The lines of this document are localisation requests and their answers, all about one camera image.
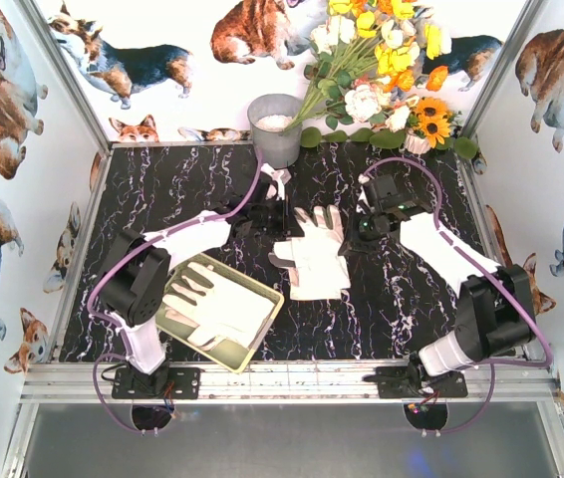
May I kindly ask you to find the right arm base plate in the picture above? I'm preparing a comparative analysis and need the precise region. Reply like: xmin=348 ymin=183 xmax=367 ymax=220
xmin=362 ymin=353 xmax=468 ymax=398

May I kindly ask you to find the grey bucket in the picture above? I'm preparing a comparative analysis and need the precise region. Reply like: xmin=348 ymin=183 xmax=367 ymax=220
xmin=247 ymin=94 xmax=302 ymax=169

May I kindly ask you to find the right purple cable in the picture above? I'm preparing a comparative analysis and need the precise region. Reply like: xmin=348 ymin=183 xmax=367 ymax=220
xmin=359 ymin=155 xmax=555 ymax=438

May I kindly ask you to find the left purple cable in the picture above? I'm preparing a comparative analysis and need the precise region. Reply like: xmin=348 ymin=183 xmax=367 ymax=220
xmin=86 ymin=146 xmax=265 ymax=438

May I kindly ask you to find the artificial flower bouquet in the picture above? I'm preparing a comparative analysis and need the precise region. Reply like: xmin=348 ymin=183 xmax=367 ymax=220
xmin=293 ymin=1 xmax=478 ymax=159

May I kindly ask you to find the purple cable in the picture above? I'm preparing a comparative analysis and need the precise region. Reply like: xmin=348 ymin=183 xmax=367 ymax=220
xmin=359 ymin=155 xmax=555 ymax=438
xmin=86 ymin=146 xmax=265 ymax=438

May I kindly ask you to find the white ribbed flower pot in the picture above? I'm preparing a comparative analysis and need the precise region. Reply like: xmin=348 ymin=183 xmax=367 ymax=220
xmin=404 ymin=129 xmax=431 ymax=155

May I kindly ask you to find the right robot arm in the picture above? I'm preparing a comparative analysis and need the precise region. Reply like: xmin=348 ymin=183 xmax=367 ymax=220
xmin=340 ymin=174 xmax=536 ymax=376

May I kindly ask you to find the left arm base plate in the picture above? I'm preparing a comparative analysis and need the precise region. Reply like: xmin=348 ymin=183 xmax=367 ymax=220
xmin=112 ymin=363 xmax=200 ymax=399

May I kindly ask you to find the yellow-green storage basket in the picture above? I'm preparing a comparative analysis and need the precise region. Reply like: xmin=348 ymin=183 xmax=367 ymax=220
xmin=155 ymin=254 xmax=284 ymax=373

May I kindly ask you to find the white green work glove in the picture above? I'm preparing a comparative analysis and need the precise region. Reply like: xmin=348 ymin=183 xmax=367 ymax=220
xmin=165 ymin=308 xmax=225 ymax=352

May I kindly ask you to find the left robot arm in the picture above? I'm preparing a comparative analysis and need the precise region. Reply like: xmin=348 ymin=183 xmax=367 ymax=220
xmin=88 ymin=178 xmax=295 ymax=374

